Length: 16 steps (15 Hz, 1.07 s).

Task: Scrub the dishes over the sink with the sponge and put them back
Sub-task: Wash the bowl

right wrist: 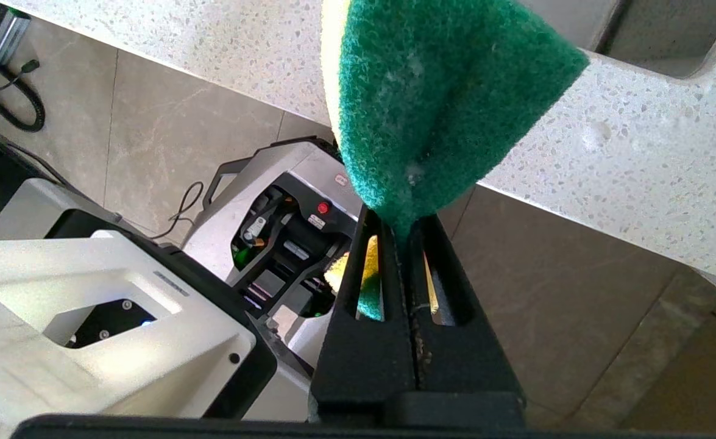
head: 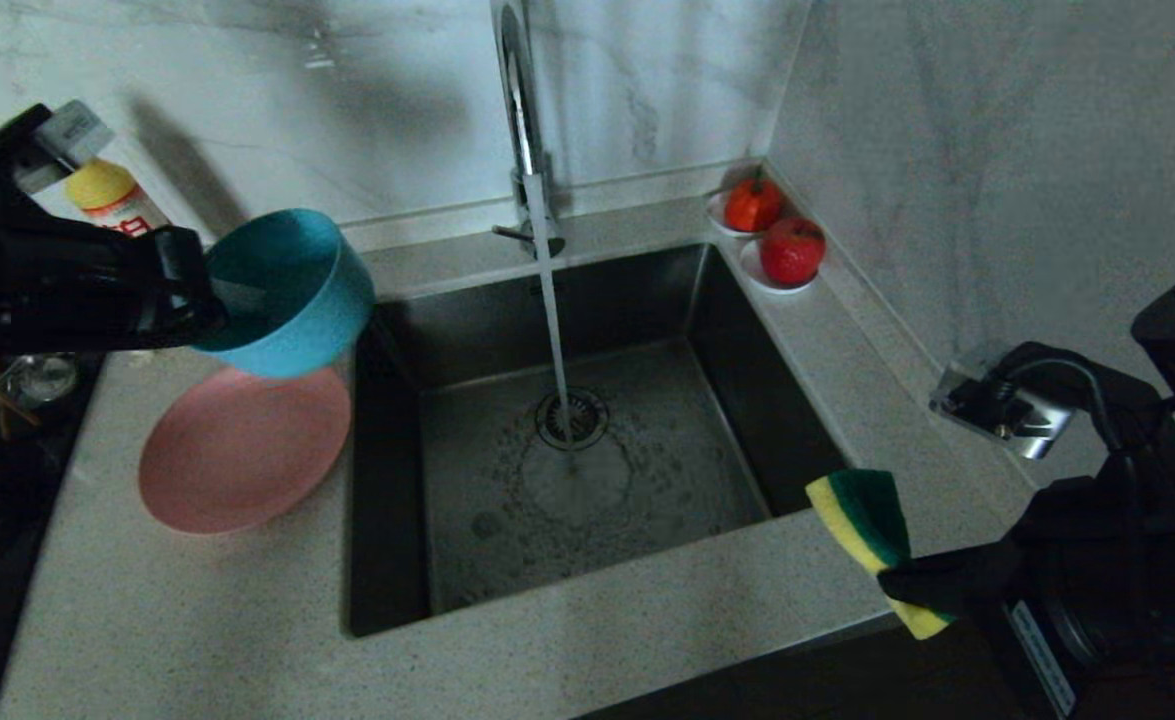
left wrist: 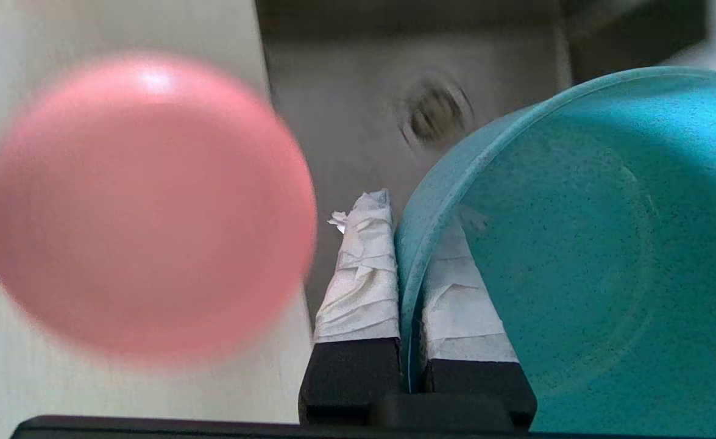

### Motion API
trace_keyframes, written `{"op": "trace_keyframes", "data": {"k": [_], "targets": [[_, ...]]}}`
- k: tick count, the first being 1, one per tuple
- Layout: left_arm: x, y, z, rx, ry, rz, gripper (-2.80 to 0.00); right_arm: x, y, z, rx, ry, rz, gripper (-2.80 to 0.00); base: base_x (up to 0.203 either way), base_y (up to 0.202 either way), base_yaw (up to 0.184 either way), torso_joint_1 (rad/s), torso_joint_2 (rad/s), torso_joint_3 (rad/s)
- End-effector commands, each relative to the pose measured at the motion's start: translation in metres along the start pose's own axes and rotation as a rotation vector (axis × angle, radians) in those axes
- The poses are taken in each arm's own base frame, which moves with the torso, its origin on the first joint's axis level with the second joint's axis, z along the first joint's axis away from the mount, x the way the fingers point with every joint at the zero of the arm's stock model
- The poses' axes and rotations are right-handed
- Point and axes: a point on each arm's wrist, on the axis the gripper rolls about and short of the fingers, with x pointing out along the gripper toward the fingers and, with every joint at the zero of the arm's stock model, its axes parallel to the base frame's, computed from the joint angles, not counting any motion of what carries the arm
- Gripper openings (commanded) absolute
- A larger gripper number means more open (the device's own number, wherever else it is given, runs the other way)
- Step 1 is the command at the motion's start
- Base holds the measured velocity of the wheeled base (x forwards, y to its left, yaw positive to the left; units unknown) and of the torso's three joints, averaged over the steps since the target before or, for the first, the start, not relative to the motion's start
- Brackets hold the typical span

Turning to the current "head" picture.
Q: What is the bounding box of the teal bowl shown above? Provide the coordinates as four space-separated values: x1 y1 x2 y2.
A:
190 208 377 379

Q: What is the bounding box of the green and yellow sponge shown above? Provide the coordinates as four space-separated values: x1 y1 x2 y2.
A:
805 468 956 641

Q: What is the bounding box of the orange detergent bottle yellow cap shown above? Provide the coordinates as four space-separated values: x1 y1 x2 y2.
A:
64 158 170 238

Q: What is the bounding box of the stainless steel sink basin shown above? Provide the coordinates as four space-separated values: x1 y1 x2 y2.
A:
345 243 861 638

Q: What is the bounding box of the chrome faucet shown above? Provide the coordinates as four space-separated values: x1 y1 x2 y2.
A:
492 0 566 259

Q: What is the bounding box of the pink plate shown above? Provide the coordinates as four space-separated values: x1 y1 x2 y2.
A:
138 365 353 536

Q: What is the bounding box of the clear glass measuring cup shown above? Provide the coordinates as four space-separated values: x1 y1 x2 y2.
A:
0 352 83 421

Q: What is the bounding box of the red apple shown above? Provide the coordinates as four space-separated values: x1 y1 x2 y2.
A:
759 218 827 288

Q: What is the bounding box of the round metal drain strainer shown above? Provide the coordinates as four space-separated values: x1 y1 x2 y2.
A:
534 389 609 452

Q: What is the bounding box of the orange-red tomato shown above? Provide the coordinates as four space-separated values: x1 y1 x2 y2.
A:
724 170 784 234

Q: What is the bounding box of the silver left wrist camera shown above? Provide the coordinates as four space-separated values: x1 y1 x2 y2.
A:
12 100 118 196

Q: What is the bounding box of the black right camera cable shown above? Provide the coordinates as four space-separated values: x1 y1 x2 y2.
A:
987 355 1133 456

